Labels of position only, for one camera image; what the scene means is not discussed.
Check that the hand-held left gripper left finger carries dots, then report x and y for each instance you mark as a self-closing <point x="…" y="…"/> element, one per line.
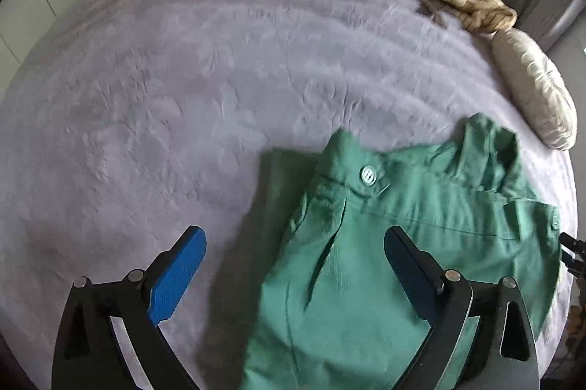
<point x="176" y="277"/>

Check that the purple bed blanket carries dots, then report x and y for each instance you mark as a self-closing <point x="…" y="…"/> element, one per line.
<point x="183" y="74"/>

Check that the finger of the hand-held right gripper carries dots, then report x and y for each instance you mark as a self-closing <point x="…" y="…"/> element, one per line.
<point x="574" y="255"/>

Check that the green work jacket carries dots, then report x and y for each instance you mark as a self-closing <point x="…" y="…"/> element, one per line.
<point x="366" y="261"/>

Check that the dark grey cloth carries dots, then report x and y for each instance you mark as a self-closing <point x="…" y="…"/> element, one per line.
<point x="437" y="9"/>

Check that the white pleated pillow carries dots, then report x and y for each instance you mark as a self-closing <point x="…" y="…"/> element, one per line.
<point x="535" y="87"/>

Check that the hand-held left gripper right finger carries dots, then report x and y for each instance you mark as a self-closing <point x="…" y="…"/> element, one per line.
<point x="409" y="275"/>

